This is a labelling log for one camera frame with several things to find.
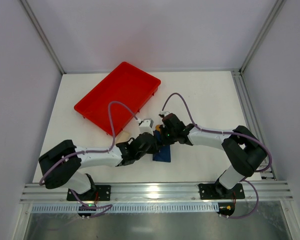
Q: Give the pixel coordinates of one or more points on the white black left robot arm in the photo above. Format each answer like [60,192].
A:
[60,165]

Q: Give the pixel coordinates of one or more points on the aluminium left corner post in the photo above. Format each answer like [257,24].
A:
[41,34]

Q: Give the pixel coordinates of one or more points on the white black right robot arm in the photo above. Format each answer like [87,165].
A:
[244,151]

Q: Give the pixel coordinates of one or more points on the red plastic tray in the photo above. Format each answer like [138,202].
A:
[126,84]

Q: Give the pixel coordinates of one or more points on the left black controller board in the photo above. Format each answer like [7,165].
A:
[86,211]

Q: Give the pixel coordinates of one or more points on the aluminium right side rail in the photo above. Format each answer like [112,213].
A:
[251,119]

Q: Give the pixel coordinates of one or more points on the dark blue paper napkin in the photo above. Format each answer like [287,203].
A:
[164,151]

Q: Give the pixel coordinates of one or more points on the aluminium front rail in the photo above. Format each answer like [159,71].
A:
[268,190]

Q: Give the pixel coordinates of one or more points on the orange plastic spoon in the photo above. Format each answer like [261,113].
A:
[158,128]

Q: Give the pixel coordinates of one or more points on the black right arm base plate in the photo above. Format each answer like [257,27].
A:
[215,191]

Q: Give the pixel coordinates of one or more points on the aluminium rail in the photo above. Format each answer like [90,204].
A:
[268,190]
[251,119]

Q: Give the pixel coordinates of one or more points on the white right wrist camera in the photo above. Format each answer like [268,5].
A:
[163,113]

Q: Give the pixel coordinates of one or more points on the black controller board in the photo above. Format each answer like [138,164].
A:
[226,209]
[86,211]

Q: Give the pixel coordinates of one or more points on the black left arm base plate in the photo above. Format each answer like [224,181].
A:
[100,193]

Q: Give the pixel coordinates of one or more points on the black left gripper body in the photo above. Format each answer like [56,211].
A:
[152,145]

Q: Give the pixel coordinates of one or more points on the aluminium corner post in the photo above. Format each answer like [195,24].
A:
[266,26]
[41,34]

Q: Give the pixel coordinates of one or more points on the white slotted cable duct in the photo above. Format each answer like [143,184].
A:
[162,207]

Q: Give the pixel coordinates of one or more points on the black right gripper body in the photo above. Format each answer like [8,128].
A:
[164,135]

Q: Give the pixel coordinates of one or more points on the right black controller board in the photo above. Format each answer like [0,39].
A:
[226,209]

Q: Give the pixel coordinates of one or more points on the aluminium right corner post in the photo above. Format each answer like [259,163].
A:
[266,26]

